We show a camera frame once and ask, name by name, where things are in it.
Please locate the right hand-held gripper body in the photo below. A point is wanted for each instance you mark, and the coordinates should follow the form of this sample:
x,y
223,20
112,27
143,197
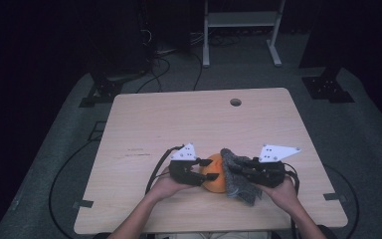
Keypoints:
x,y
268,172

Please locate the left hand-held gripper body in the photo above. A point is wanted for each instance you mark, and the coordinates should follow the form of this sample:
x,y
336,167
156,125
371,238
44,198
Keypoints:
x,y
182,171

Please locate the orange plush toy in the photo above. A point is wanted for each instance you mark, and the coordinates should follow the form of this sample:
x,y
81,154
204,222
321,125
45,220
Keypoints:
x,y
214,177

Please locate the grey cloth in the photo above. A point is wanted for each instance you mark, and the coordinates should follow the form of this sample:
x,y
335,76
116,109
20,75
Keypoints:
x,y
237,181

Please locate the person's left hand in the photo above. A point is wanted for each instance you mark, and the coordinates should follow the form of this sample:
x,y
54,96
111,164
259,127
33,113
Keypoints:
x,y
167,187

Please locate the person's right hand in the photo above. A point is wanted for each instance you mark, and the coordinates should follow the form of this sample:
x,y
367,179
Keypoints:
x,y
283,195

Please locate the black tape strip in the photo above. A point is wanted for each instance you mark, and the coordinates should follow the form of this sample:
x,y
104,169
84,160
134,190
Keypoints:
x,y
334,196
83,203

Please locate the black stand base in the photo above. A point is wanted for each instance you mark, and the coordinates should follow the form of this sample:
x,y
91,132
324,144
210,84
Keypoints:
x,y
104,91
326,88

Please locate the dark equipment cabinet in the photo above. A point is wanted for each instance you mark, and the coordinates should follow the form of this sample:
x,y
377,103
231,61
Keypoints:
x,y
119,36

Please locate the white metal stand frame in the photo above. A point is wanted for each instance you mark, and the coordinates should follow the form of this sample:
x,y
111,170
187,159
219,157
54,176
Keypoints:
x,y
242,19

